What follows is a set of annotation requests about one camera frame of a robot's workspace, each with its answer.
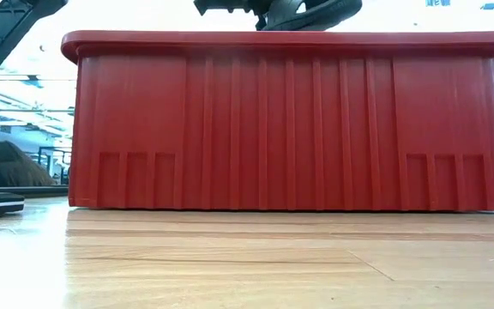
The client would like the person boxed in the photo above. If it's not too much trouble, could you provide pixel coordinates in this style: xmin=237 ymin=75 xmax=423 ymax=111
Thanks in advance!
xmin=0 ymin=140 xmax=57 ymax=188

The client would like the red plastic bin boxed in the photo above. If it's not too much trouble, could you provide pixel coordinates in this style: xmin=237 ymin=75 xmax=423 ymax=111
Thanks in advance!
xmin=60 ymin=29 xmax=494 ymax=214

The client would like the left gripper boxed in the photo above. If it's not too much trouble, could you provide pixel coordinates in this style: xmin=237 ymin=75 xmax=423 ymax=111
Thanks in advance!
xmin=193 ymin=0 xmax=276 ymax=31

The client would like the black aluminium table frame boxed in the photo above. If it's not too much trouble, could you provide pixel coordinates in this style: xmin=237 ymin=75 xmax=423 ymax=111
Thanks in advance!
xmin=0 ymin=184 xmax=69 ymax=199

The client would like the dark grey flip-flop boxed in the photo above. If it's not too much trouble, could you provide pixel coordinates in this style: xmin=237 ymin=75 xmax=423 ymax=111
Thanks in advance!
xmin=262 ymin=0 xmax=364 ymax=33

